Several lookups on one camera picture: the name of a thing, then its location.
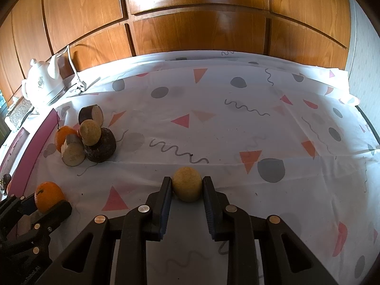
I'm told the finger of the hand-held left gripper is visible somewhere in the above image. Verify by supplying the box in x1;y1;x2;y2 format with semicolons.
0;194;39;229
22;200;72;256

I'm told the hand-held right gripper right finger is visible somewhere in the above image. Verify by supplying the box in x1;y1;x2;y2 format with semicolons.
202;176;339;285

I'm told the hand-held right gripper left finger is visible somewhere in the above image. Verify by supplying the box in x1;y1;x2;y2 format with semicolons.
38;176;173;285

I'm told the smooth orange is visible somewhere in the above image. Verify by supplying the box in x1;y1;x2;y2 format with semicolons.
34;181;65;214

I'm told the tan round fruit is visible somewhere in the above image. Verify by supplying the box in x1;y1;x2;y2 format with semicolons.
172;167;203;203

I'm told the orange with stem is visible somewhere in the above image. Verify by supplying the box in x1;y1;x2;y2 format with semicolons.
54;110;79;154

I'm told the large dark round block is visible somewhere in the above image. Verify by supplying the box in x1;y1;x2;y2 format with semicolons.
83;127;117;164

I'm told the pale-faced cylinder block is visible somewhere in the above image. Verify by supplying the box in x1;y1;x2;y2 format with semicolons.
61;134;86;167

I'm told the tan-topped small block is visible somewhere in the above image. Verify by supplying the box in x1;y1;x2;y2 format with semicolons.
79;119;102;146

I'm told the white patterned tablecloth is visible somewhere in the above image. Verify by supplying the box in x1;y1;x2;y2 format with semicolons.
0;49;380;285

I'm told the glass tray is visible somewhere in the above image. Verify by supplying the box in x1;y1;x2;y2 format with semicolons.
4;97;33;128

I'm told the white teapot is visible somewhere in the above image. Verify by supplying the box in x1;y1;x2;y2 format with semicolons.
21;54;72;107

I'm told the wooden cabinet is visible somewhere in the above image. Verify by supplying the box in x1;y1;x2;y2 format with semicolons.
0;0;357;101

